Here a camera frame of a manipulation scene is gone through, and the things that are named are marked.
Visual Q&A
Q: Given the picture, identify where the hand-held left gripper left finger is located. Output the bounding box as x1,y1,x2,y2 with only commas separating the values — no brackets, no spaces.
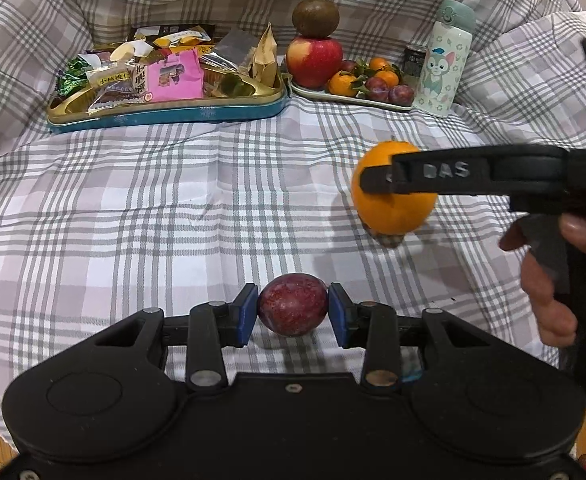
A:
93,282,260,395

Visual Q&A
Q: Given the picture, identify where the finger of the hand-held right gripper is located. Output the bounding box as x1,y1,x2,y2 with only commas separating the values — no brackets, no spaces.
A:
360,159,394,196

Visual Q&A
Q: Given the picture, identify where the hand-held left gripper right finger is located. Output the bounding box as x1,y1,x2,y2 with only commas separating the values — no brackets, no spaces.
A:
327,283,494,395

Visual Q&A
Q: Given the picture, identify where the round orange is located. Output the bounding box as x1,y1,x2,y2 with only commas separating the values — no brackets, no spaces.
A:
351,139,438,236

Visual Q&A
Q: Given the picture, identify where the purple passion fruit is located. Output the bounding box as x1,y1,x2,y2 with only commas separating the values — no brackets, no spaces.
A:
257,272,330,338

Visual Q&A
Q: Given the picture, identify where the person's right hand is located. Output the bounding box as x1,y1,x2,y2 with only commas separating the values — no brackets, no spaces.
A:
499,212,586,347

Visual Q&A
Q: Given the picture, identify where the white plate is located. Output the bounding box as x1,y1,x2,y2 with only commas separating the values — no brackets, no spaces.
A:
289,77,416,112

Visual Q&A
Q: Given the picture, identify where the dark drink can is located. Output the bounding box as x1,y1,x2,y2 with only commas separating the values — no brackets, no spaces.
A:
403,44,430,92

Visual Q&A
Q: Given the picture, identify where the red apple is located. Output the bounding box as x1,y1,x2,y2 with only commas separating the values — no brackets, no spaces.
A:
286,35,344,91

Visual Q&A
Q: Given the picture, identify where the cartoon print water bottle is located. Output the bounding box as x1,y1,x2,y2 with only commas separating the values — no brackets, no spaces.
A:
412,0,475,118

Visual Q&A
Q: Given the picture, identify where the kraft paper packet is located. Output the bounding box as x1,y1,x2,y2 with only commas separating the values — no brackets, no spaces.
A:
250,22,280,86

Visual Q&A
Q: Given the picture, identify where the green wrapped snack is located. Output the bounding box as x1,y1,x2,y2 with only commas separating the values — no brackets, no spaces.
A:
223,74,256,97

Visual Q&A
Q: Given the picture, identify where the dark brown kiwi fruit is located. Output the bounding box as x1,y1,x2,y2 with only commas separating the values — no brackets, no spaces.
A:
292,0,341,40

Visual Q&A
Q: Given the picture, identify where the silver foil packet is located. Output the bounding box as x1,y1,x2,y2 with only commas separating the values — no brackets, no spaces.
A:
208,27,254,73

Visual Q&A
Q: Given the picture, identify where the teal snack tin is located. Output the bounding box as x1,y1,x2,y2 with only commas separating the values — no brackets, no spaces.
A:
47,77,288,135

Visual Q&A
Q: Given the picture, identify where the pink snack packet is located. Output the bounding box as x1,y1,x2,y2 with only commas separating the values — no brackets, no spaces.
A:
145,50,204,102

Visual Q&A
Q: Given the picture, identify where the yellow snack packet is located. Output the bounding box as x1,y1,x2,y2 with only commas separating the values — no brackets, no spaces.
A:
154,30,211,47

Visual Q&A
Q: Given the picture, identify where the dark snack packet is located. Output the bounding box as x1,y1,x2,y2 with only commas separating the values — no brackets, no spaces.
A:
125,22,216,43

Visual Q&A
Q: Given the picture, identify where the brown striped snack packet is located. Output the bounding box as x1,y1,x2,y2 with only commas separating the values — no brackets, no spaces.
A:
125,62,154,103

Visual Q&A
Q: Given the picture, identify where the clear wrapped biscuit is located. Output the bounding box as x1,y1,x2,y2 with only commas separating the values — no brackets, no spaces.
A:
85,65,134,111

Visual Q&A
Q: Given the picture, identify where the white wrapped pastry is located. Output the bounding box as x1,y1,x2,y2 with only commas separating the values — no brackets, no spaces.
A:
105,40,154,63

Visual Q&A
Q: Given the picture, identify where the green foil candy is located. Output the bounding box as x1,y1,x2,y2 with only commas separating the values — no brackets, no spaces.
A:
55,56,96,98

